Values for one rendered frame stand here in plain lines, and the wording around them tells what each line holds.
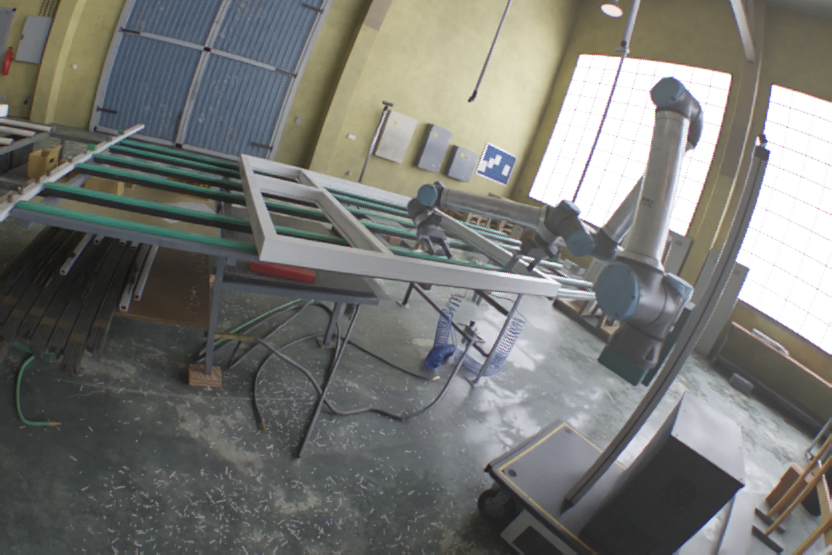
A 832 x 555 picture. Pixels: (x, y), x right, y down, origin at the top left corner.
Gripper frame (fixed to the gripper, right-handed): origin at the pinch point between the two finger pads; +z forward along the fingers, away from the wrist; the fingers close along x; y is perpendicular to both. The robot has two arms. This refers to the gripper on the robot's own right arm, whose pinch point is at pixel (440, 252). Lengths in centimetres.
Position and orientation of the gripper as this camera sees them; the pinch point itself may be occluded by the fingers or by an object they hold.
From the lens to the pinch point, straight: 152.3
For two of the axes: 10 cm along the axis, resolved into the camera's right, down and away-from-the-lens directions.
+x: -8.0, -1.6, -5.7
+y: -4.9, 7.2, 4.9
